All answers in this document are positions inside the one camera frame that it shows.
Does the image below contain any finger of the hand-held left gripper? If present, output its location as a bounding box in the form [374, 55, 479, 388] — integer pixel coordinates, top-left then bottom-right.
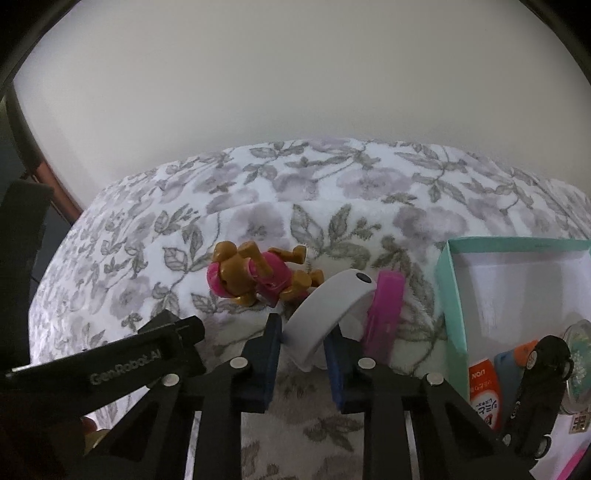
[137, 310, 207, 377]

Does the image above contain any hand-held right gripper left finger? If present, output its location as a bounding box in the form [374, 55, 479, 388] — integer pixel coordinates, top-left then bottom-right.
[78, 314, 282, 480]

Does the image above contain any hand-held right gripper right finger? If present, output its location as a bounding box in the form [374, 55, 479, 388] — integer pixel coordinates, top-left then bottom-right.
[324, 325, 532, 480]

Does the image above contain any white curved band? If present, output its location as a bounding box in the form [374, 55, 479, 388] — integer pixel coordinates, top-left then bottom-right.
[283, 269, 377, 372]

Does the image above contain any mint green cardboard box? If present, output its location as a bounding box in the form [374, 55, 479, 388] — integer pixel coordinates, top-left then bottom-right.
[436, 237, 591, 480]

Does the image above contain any black toy car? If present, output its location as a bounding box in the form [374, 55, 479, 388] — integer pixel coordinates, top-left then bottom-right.
[501, 336, 573, 457]

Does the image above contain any round clear container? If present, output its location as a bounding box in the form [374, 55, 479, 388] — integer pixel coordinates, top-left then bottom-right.
[558, 319, 591, 414]

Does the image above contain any pink and brown toy figure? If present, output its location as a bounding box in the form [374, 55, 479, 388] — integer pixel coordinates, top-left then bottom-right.
[207, 241, 324, 309]

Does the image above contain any orange and white packet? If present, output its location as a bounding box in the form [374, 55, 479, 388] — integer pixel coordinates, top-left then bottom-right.
[467, 360, 506, 432]

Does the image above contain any floral printed blanket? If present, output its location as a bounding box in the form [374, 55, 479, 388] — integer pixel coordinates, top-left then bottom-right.
[28, 137, 591, 480]

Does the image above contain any gold striped card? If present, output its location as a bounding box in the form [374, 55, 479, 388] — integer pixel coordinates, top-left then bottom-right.
[568, 408, 591, 435]

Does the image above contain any brown wooden bed frame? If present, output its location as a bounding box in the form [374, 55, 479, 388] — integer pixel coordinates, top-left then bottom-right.
[0, 88, 84, 227]

